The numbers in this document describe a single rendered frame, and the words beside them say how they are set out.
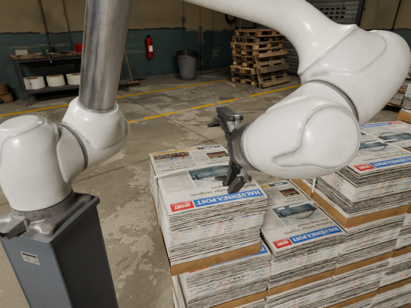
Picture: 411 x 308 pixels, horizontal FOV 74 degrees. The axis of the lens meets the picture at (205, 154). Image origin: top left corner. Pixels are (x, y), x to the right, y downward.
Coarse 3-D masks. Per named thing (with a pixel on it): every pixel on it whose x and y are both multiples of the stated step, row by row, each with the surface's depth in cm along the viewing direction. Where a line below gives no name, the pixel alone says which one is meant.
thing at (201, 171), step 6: (222, 162) 92; (228, 162) 92; (180, 168) 88; (198, 168) 88; (204, 168) 88; (210, 168) 88; (216, 168) 88; (222, 168) 88; (228, 168) 88; (156, 174) 85; (174, 174) 85; (180, 174) 85; (186, 174) 85; (192, 174) 85; (198, 174) 85; (204, 174) 85; (156, 180) 87; (162, 180) 82; (168, 180) 82; (156, 186) 88
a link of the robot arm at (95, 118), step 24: (96, 0) 59; (120, 0) 60; (96, 24) 62; (120, 24) 64; (96, 48) 65; (120, 48) 68; (96, 72) 69; (96, 96) 73; (72, 120) 76; (96, 120) 76; (120, 120) 82; (96, 144) 78; (120, 144) 88
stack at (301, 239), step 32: (288, 192) 116; (288, 224) 98; (320, 224) 98; (384, 224) 101; (256, 256) 85; (288, 256) 91; (320, 256) 97; (352, 256) 103; (192, 288) 82; (224, 288) 87; (256, 288) 93; (320, 288) 105; (352, 288) 113
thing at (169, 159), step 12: (156, 156) 96; (168, 156) 95; (180, 156) 96; (192, 156) 96; (204, 156) 96; (216, 156) 96; (228, 156) 96; (156, 168) 88; (168, 168) 88; (156, 192) 91; (156, 204) 93
